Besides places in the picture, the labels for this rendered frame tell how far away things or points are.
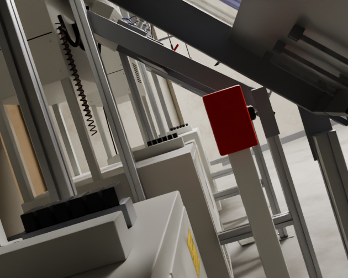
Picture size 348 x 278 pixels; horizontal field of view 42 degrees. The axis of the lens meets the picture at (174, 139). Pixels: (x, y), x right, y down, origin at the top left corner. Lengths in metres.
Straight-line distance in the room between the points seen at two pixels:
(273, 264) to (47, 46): 1.05
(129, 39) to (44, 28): 0.30
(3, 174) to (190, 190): 3.73
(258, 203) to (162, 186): 0.49
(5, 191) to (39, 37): 3.60
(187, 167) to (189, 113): 3.79
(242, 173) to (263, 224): 0.14
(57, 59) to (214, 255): 0.89
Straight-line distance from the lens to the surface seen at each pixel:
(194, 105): 5.40
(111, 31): 1.63
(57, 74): 1.66
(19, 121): 4.88
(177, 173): 1.59
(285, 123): 6.09
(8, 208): 5.17
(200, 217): 1.62
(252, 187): 1.20
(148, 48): 1.60
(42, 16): 1.70
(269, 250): 1.24
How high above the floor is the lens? 0.75
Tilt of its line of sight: 2 degrees down
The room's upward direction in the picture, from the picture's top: 18 degrees counter-clockwise
